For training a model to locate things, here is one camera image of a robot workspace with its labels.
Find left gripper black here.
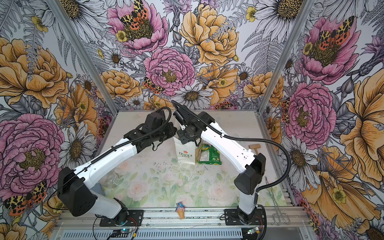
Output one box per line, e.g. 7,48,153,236
152,122,177,142

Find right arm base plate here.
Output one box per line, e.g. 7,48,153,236
224,208,267,226

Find white paper bag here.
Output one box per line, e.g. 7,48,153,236
173,137,203,165

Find wooden toy hammer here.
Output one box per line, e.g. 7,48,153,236
249,144,261,155

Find ice cream cone toy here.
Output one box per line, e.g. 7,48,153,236
176,202,185,220

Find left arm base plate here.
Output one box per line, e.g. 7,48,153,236
99,210,145,227

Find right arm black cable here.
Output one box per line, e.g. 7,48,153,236
170,100,292,240

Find green circuit board right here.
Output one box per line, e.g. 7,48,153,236
247,227,260,235

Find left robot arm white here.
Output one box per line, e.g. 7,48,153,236
57,107,177,226

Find front aluminium rail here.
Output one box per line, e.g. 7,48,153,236
53,206,313,230

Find green candy packet large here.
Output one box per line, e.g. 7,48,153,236
199,144,222,165

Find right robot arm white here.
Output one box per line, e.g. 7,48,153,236
171,101,266,225

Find aluminium corner post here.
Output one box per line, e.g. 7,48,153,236
257,0,316,114
47,1,119,116

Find metal wire hooks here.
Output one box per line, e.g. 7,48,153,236
266,186,291,226

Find aluminium corner post left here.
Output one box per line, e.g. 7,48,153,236
47,1,119,116

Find aluminium corner post right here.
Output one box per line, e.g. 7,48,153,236
257,0,316,114

